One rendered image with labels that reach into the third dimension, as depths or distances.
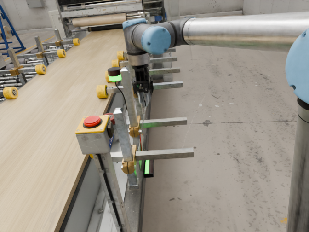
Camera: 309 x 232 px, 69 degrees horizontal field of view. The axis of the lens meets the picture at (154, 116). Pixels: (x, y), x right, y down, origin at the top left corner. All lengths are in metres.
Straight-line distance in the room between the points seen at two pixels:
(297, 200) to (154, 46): 0.57
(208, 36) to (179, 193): 1.44
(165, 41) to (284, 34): 0.37
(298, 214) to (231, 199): 1.42
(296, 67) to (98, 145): 0.42
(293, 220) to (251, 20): 0.45
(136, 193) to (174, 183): 0.98
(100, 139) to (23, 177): 0.54
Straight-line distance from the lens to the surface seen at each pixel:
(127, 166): 0.94
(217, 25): 0.71
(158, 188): 1.99
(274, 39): 0.59
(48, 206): 0.87
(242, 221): 1.84
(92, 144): 0.56
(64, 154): 1.05
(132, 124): 1.15
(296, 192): 0.51
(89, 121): 0.55
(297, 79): 0.39
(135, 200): 1.03
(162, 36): 0.78
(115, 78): 1.03
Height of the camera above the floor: 1.51
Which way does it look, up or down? 31 degrees down
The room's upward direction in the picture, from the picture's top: 7 degrees counter-clockwise
